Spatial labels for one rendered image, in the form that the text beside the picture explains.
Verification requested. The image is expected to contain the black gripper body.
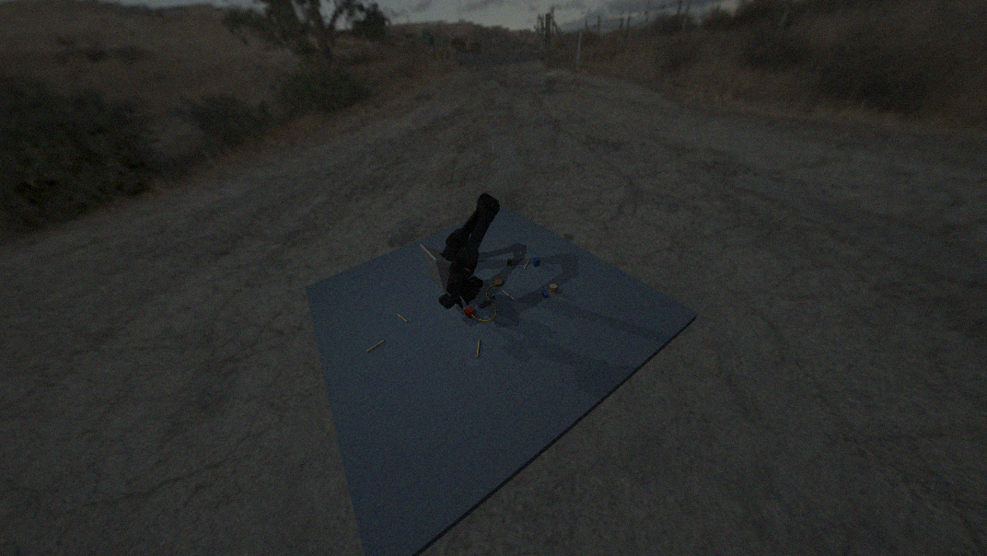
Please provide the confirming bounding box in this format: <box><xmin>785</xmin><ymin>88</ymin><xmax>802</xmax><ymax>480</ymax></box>
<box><xmin>438</xmin><ymin>276</ymin><xmax>483</xmax><ymax>309</ymax></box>

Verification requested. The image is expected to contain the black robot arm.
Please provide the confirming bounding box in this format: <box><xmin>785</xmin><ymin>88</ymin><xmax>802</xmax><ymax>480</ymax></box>
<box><xmin>439</xmin><ymin>192</ymin><xmax>500</xmax><ymax>303</ymax></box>

